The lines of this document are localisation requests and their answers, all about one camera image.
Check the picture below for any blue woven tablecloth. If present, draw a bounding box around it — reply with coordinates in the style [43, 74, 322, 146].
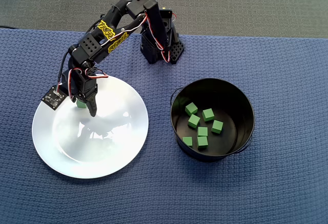
[0, 28, 328, 224]

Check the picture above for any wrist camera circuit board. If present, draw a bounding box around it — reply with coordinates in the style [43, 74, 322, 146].
[41, 71, 74, 111]

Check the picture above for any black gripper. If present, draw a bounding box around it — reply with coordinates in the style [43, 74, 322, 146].
[68, 67, 99, 118]

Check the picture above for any white round plate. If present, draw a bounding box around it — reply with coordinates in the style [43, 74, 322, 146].
[31, 74, 150, 179]

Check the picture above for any black metal bucket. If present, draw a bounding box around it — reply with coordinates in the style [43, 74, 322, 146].
[170, 77, 256, 162]

